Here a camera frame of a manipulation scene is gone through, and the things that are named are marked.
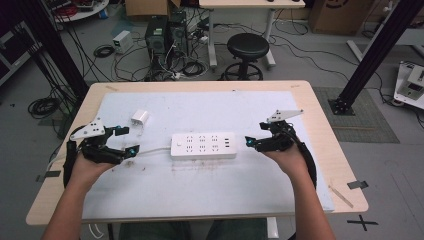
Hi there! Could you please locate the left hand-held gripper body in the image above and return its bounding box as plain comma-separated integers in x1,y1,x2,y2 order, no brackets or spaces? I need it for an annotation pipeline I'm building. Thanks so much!
69,116,132,165

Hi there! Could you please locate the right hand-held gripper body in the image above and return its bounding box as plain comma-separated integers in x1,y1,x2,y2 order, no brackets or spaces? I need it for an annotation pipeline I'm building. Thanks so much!
259,108,305,153

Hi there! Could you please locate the white charger plug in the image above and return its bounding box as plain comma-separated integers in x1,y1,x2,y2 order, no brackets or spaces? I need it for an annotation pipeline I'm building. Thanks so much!
130,109,151,127

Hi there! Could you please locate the white power strip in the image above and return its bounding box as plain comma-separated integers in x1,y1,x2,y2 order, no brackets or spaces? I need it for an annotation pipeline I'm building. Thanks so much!
170,132,238,161

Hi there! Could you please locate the person's left hand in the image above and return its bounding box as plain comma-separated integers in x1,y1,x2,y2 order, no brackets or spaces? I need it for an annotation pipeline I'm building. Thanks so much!
67,150,117,189

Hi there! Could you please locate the person's right hand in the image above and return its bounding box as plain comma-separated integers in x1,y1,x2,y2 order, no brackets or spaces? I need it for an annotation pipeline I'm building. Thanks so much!
261,143,310,184

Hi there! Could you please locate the black tape strip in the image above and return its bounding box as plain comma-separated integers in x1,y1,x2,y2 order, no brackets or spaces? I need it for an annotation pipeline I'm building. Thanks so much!
35,169,62,183
346,179,370,191

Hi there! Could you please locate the wooden table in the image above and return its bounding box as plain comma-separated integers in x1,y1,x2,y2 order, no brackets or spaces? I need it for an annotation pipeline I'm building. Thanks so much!
25,79,370,227

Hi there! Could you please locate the white table mat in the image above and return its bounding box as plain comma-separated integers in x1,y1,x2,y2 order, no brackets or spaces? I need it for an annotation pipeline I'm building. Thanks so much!
81,90,336,221

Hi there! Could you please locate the black round stool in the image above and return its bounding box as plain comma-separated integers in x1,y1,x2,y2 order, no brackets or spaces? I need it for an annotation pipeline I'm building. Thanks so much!
219,32,271,82

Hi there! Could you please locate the thin wooden stick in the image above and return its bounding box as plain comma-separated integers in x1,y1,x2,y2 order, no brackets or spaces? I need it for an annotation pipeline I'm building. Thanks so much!
327,184,355,209

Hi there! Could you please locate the white table leg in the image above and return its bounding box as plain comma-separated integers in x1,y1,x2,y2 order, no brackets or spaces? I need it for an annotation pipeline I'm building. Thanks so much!
266,216,280,240

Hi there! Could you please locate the grey floor mat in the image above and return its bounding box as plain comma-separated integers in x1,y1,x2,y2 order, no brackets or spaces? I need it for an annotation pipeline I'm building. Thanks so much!
312,86,401,145

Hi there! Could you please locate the white power supply box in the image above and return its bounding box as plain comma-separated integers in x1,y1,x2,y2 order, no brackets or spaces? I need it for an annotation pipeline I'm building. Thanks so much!
112,29,135,55

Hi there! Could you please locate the black computer tower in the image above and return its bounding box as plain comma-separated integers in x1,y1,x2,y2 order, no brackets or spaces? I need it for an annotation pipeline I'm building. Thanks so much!
167,11,190,58
144,16,170,72

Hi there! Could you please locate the white desk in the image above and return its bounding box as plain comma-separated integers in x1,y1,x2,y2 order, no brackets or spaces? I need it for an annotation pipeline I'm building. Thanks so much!
198,0,307,70

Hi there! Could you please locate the cardboard box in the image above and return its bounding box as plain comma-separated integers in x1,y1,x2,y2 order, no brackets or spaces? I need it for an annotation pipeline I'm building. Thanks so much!
124,0,181,18
308,0,376,36

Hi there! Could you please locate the round white table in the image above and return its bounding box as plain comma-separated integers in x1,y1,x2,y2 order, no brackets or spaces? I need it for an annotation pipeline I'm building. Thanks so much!
43,0,111,24

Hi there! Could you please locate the grey metal rack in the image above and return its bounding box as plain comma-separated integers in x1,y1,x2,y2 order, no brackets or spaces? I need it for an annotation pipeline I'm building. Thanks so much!
0,21,43,87

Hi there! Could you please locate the white machine on floor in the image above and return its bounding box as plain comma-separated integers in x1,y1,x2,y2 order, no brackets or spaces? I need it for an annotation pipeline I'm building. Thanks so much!
392,60,424,111

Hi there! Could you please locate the white power strip cable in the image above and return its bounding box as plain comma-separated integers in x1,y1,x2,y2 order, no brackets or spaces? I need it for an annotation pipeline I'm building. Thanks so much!
136,147,173,158

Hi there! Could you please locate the coiled black cable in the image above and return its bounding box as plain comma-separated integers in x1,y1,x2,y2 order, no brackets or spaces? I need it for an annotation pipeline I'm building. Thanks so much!
27,96,63,120
92,44,116,59
181,60,208,78

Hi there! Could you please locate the black metal frame post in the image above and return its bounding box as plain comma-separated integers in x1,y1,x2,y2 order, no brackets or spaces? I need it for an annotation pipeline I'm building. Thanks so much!
327,0,424,117
19,0,91,102

